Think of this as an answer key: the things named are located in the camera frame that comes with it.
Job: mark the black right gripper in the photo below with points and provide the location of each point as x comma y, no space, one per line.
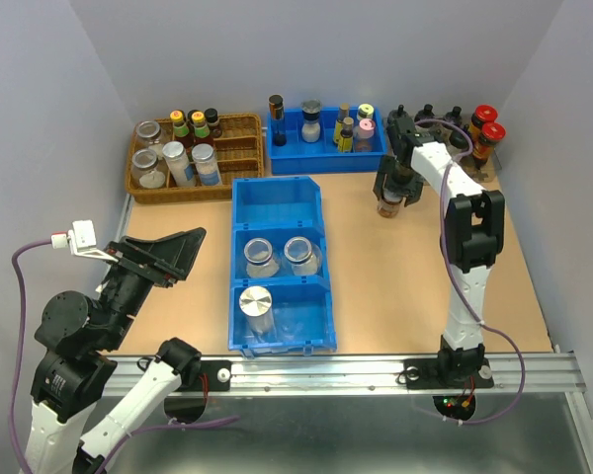
413,189

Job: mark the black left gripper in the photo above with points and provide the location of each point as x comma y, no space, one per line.
167,257

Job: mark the red-white-lid chili jar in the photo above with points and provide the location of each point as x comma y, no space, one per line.
388,208

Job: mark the round open-top glass jar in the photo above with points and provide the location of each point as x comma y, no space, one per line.
261,259

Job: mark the tall silver-lid glass jar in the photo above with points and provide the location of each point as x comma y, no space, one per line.
256,304

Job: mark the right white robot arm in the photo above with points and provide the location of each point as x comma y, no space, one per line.
471,238

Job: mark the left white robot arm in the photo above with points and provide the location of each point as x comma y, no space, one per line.
78,331

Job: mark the pink-lid jar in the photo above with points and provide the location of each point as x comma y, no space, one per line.
363,135

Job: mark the black-cap dispenser bottle back left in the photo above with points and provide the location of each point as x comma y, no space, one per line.
397,113

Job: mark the black-cap dispenser bottle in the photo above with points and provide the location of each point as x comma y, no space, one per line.
397,113
454,116
425,113
458,145

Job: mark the yellow-label bottle front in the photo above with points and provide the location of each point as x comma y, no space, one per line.
345,140

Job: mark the yellow-label bottle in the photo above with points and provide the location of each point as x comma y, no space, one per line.
343,113
345,140

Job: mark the black-cap dispenser bottle front right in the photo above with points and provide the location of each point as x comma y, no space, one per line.
458,145

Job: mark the black-cap dispenser bottle back middle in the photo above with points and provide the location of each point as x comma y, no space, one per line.
425,113

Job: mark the green-lid jar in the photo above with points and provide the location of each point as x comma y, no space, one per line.
365,111

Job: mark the clear acrylic bottle rack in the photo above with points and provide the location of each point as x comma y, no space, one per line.
441,133

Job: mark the black-cap dispenser bottle back right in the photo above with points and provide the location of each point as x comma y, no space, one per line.
454,116

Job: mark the yellow-label bottle back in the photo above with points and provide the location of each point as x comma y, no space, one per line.
343,113

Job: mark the brown wicker basket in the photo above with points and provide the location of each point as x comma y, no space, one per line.
239,154

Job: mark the round glass jar in basket front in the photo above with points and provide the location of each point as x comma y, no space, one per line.
147,170

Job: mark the tall silver-lid salt jar left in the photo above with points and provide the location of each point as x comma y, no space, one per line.
179,164

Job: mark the tall silver-lid salt jar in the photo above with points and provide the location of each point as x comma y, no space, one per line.
204,158
179,164

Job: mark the red-lid sauce jar front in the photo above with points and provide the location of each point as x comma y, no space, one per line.
490,135

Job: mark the red-lid sauce jar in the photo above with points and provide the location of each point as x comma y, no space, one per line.
482,114
490,135

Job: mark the tall silver-lid salt jar right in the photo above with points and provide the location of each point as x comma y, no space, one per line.
204,158

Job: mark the silver-top salt shaker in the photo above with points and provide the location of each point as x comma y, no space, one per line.
310,130

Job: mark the red-lid sauce jar back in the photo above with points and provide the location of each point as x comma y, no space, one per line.
482,114

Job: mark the blue plastic tray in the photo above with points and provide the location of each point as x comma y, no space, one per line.
300,157

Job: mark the blue three-compartment plastic bin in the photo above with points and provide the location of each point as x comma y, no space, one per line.
278,209

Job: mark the yellow-cap green-label sauce bottle right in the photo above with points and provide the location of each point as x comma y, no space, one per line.
202,132

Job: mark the yellow-cap green-label sauce bottle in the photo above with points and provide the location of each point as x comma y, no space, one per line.
202,132
181,129

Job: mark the yellow-cap green-label sauce bottle left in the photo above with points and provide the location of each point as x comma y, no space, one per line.
181,129

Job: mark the round glass jar in basket back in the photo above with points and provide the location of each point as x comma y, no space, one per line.
152,135

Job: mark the dark-cap brown sauce bottle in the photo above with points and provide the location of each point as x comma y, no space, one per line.
213,122

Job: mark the tall black-cap grinder bottle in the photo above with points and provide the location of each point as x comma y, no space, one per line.
278,126

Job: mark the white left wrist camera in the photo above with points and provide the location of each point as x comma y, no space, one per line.
81,241

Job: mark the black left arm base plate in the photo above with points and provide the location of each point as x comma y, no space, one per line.
207,375

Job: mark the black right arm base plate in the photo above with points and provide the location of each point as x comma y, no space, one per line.
427,373

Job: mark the aluminium table edge rail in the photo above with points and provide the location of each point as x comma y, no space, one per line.
357,375

